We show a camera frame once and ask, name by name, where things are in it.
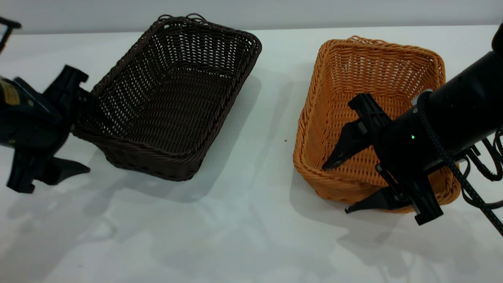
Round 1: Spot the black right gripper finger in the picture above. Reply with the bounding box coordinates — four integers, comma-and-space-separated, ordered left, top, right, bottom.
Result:
345, 187, 412, 215
322, 119, 374, 171

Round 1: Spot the black wicker basket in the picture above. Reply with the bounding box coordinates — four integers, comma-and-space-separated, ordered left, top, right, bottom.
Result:
72, 14, 263, 182

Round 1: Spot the black looped cable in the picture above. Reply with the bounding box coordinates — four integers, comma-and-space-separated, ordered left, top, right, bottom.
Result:
462, 128, 503, 209

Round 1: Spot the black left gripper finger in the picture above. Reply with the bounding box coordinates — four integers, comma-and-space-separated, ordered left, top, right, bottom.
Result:
37, 156, 91, 186
75, 87, 101, 123

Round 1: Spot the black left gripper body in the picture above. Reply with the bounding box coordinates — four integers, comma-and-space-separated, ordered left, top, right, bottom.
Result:
0, 65, 89, 193

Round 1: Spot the orange wicker basket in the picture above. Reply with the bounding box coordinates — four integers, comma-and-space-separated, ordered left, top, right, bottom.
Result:
293, 35, 461, 214

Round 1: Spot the black braided cable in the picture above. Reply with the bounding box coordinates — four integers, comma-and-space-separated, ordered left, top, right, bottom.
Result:
417, 91, 503, 236

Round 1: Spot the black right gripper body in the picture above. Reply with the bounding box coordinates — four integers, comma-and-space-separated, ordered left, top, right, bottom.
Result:
348, 93, 449, 226

